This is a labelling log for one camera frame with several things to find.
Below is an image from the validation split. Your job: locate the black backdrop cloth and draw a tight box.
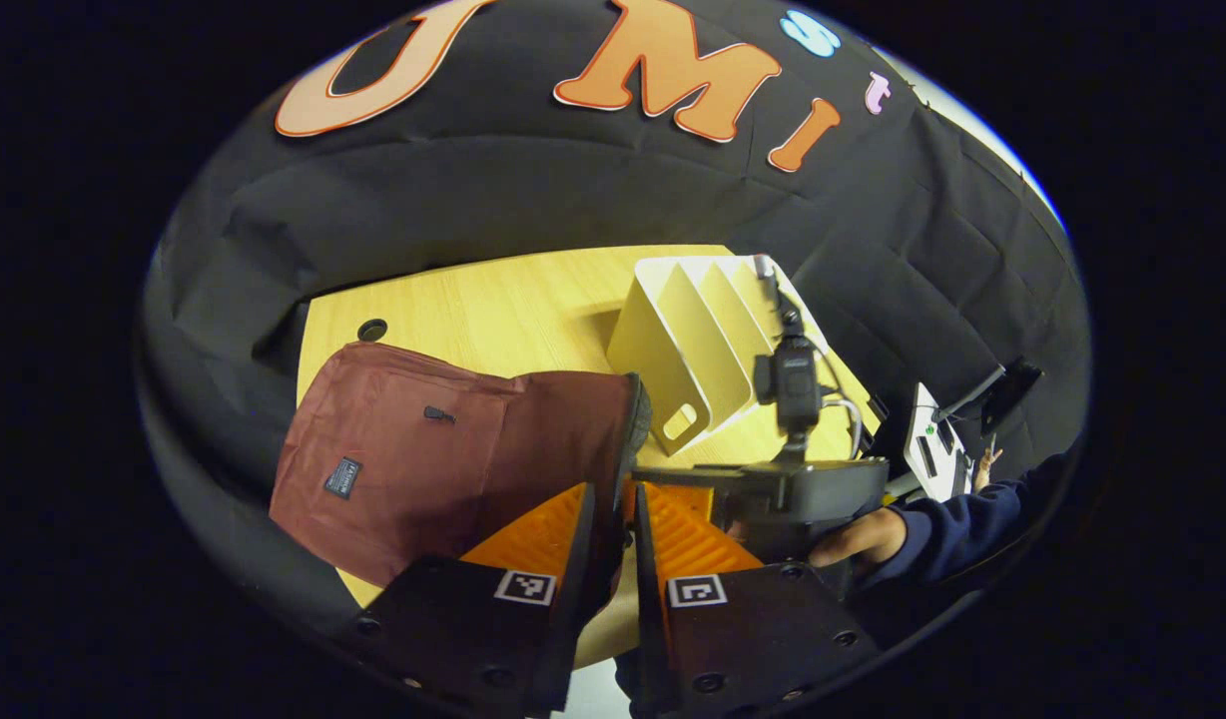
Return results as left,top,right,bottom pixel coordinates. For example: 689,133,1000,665
139,0,1091,640

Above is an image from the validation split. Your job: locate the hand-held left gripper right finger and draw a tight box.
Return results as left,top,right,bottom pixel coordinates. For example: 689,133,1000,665
630,483,880,719

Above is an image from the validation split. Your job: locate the maroon schoolbag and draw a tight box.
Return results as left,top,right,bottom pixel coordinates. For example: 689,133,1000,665
271,342,652,590

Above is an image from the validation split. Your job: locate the black bracket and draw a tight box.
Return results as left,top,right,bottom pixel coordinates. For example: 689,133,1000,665
937,359,1045,435

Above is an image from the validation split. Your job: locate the cream bookshelf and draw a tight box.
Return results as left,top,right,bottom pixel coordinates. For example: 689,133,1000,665
606,255,836,456

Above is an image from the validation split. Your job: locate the white electronic device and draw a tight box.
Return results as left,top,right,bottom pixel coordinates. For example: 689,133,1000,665
903,382,975,500

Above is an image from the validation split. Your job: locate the white cable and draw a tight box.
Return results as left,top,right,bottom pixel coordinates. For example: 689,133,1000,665
823,397,866,458

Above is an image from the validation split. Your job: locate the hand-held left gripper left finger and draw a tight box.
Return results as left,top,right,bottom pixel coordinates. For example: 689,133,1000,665
351,484,600,718

